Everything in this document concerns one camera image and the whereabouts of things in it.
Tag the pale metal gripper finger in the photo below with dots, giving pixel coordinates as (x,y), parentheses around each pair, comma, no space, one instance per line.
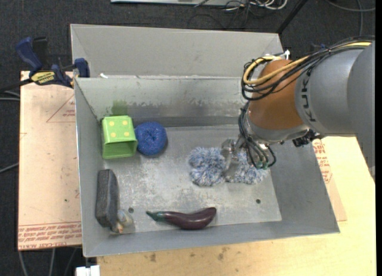
(232,170)
(229,145)

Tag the blue and white fluffy cloth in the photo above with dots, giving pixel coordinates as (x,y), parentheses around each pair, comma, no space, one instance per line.
(207,166)

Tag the grey metal bin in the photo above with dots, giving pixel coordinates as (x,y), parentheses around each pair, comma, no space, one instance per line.
(179,179)

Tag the purple toy eggplant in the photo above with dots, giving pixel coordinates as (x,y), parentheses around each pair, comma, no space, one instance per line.
(188,218)

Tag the blue mesh scrubber ball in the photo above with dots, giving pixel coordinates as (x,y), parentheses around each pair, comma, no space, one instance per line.
(151,138)

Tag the green square cup, yellow dots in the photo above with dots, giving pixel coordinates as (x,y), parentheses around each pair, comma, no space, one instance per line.
(118,137)

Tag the small grey toy bird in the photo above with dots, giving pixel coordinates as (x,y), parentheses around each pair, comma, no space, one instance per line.
(123,220)

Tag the dark grey sponge block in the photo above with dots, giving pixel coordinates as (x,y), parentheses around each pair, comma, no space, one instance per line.
(107,197)

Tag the brown cardboard board, red print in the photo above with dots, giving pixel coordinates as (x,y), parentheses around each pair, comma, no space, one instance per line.
(47,161)

